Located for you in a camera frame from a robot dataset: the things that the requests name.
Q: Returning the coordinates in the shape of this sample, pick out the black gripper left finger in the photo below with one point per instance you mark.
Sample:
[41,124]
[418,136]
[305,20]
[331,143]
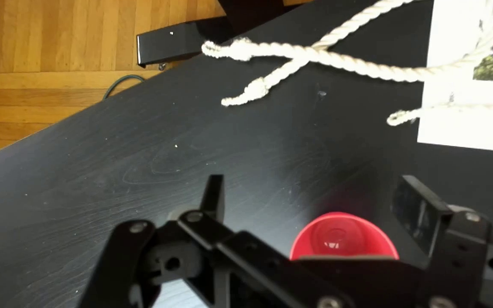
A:
[123,258]

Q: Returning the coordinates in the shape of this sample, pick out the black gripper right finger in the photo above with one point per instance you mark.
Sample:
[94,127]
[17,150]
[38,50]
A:
[457,251]

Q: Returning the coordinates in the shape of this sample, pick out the pink plastic cup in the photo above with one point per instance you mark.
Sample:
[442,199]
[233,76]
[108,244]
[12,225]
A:
[342,237]

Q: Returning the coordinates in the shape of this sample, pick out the black flat device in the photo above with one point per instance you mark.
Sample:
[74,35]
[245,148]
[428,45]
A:
[171,42]

